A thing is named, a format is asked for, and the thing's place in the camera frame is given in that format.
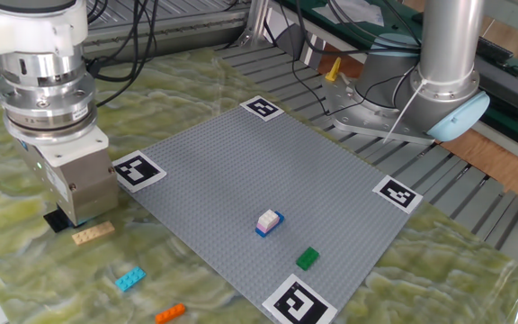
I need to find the silver Schunk gripper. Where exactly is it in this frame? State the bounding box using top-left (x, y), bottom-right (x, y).
top-left (13, 137), bottom-right (121, 226)

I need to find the black Lego plate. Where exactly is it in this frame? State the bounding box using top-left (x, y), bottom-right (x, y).
top-left (42, 209), bottom-right (76, 234)

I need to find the tan Lego plate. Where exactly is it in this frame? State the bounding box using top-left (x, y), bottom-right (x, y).
top-left (71, 220), bottom-right (116, 247)

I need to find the cyan Lego plate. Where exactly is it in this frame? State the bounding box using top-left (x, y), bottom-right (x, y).
top-left (114, 265), bottom-right (147, 293)

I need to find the orange Lego brick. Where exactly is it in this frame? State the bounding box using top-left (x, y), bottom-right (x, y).
top-left (154, 302), bottom-right (187, 324)

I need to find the pink Lego plate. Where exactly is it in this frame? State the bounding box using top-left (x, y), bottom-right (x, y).
top-left (256, 218), bottom-right (281, 235)

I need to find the white Lego brick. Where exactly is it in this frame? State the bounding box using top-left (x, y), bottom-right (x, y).
top-left (257, 209), bottom-right (281, 229)

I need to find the grey Lego baseplate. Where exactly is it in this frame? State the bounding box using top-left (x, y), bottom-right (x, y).
top-left (112, 94), bottom-right (424, 324)

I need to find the blue Lego brick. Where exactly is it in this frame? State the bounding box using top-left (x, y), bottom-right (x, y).
top-left (255, 210), bottom-right (286, 239)

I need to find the dark green Lego brick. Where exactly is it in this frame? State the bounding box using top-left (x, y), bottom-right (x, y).
top-left (295, 246), bottom-right (321, 272)

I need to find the large blocky fiducial marker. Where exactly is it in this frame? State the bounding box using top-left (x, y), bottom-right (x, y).
top-left (112, 149), bottom-right (168, 194)

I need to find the small fiducial marker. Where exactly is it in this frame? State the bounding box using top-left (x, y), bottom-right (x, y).
top-left (239, 94), bottom-right (285, 122)
top-left (371, 174), bottom-right (424, 215)

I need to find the large spiral fiducial marker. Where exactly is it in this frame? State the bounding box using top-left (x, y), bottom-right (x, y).
top-left (261, 273), bottom-right (339, 324)

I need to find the yellow plastic clip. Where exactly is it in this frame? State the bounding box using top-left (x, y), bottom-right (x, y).
top-left (324, 56), bottom-right (343, 83)

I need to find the white zip tie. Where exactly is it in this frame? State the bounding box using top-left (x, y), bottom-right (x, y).
top-left (381, 78), bottom-right (429, 145)

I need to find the clear plastic bag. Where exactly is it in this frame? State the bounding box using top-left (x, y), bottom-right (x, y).
top-left (312, 0), bottom-right (385, 27)

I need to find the green marble slab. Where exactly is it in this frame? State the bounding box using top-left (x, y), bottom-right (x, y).
top-left (0, 47), bottom-right (518, 324)

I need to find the black cable with plug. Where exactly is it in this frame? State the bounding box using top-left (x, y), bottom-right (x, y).
top-left (85, 0), bottom-right (161, 109)

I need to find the grey aluminium side rail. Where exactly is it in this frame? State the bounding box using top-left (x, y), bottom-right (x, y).
top-left (83, 11), bottom-right (254, 59)

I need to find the aluminium frame post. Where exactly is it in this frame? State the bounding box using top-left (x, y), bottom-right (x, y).
top-left (236, 0), bottom-right (272, 49)

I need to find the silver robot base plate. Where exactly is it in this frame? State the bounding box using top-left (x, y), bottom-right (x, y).
top-left (321, 74), bottom-right (438, 146)

